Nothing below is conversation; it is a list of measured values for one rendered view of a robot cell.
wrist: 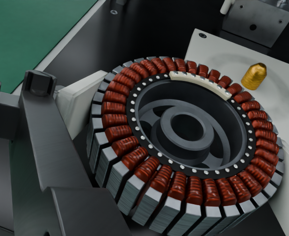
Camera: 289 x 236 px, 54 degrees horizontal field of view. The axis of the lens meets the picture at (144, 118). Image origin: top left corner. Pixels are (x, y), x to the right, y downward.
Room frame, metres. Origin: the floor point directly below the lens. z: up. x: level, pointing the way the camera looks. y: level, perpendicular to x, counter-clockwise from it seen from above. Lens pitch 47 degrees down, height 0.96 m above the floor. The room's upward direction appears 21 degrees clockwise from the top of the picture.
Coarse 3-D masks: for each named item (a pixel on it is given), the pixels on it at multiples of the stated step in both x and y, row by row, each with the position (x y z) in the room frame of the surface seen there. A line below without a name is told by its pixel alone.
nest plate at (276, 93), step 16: (192, 48) 0.29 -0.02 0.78; (208, 48) 0.31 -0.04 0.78; (224, 48) 0.32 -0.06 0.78; (240, 48) 0.33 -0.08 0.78; (208, 64) 0.27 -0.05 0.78; (224, 64) 0.29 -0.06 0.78; (240, 64) 0.30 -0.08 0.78; (272, 64) 0.32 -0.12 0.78; (288, 64) 0.34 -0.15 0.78; (240, 80) 0.27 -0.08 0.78; (272, 80) 0.29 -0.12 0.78; (288, 80) 0.30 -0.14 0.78; (256, 96) 0.25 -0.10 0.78; (272, 96) 0.26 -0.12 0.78; (288, 96) 0.27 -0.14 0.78; (272, 112) 0.23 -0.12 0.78; (288, 112) 0.24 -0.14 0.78; (288, 128) 0.22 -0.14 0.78
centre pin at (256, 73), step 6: (252, 66) 0.27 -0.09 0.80; (258, 66) 0.26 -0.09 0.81; (264, 66) 0.27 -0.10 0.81; (246, 72) 0.27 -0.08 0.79; (252, 72) 0.26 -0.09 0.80; (258, 72) 0.26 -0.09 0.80; (264, 72) 0.26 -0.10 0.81; (246, 78) 0.26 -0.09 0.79; (252, 78) 0.26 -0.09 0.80; (258, 78) 0.26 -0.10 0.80; (264, 78) 0.26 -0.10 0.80; (246, 84) 0.26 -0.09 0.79; (252, 84) 0.26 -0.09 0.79; (258, 84) 0.26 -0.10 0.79
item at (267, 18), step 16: (240, 0) 0.39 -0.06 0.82; (256, 0) 0.39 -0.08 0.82; (272, 0) 0.40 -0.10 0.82; (288, 0) 0.42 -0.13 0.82; (224, 16) 0.42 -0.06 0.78; (240, 16) 0.39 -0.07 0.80; (256, 16) 0.39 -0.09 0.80; (272, 16) 0.39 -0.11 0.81; (288, 16) 0.39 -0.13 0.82; (240, 32) 0.39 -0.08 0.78; (256, 32) 0.39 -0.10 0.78; (272, 32) 0.39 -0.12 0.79
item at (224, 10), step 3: (225, 0) 0.40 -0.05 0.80; (228, 0) 0.40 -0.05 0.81; (231, 0) 0.40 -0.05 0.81; (234, 0) 0.40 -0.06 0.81; (225, 3) 0.40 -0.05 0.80; (228, 3) 0.40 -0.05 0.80; (231, 3) 0.40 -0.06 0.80; (222, 6) 0.40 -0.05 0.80; (225, 6) 0.40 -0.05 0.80; (228, 6) 0.40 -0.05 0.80; (222, 9) 0.40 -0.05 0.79; (225, 9) 0.40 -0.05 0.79; (228, 9) 0.40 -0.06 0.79; (222, 12) 0.40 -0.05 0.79; (225, 12) 0.40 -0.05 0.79; (222, 15) 0.40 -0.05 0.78
